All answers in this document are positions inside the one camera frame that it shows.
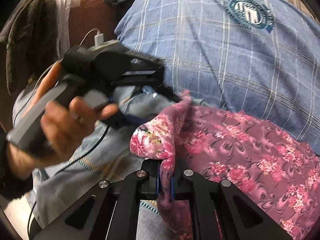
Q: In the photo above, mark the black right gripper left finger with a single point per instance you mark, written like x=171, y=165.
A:
x=108, y=210

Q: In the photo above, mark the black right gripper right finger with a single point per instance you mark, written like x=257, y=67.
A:
x=221, y=210

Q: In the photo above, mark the pink floral garment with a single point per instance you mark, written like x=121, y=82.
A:
x=278, y=173

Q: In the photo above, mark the dark clothes pile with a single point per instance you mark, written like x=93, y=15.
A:
x=42, y=30

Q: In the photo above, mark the person's left hand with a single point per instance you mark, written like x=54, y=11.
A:
x=65, y=129

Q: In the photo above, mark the grey plaid bed sheet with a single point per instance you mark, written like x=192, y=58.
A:
x=103, y=154

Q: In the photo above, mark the blue plaid pillow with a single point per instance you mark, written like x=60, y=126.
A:
x=256, y=56

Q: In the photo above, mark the white charger with cable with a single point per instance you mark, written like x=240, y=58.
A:
x=98, y=40

